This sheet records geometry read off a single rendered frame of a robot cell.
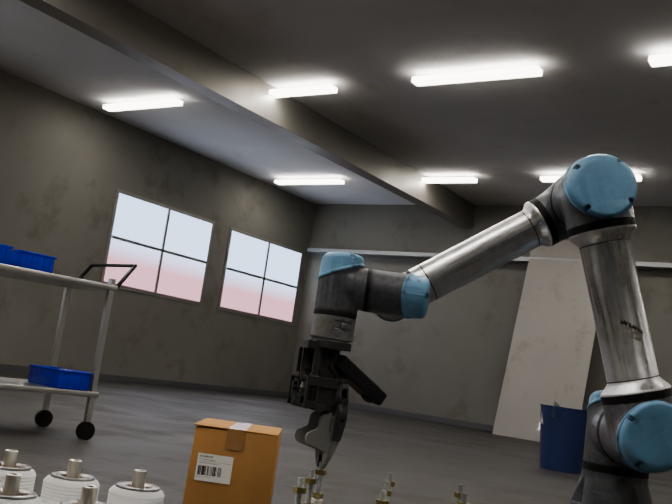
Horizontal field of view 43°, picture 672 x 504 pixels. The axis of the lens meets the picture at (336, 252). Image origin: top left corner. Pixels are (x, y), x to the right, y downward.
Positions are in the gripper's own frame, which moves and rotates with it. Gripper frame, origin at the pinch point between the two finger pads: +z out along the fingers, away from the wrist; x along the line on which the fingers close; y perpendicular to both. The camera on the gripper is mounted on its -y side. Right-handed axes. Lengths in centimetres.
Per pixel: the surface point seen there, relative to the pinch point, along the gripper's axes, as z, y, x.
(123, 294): -75, -178, -983
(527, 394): -21, -675, -762
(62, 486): 10.4, 38.9, -19.3
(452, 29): -295, -274, -417
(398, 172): -279, -459, -801
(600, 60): -296, -395, -379
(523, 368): -55, -677, -778
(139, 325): -39, -210, -1001
